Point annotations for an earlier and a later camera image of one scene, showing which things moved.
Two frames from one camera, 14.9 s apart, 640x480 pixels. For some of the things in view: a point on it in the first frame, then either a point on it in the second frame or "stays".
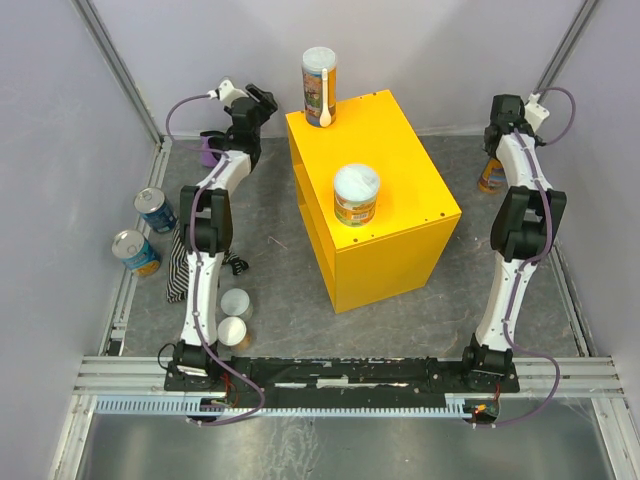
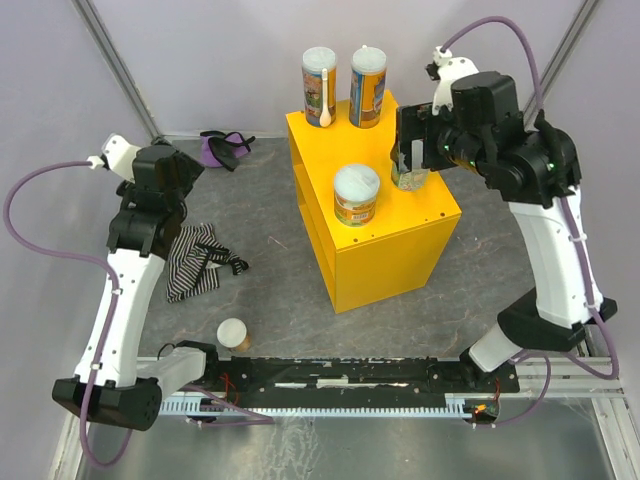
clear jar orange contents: x=232 y=332 stays
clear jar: x=235 y=301 → x=405 y=179
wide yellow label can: x=355 y=194 stays
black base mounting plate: x=343 y=382 stays
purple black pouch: x=210 y=138 stays
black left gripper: x=265 y=98 → x=185 y=170
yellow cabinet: x=417 y=217 stays
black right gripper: x=503 y=107 → x=412 y=132
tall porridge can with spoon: x=319 y=81 stays
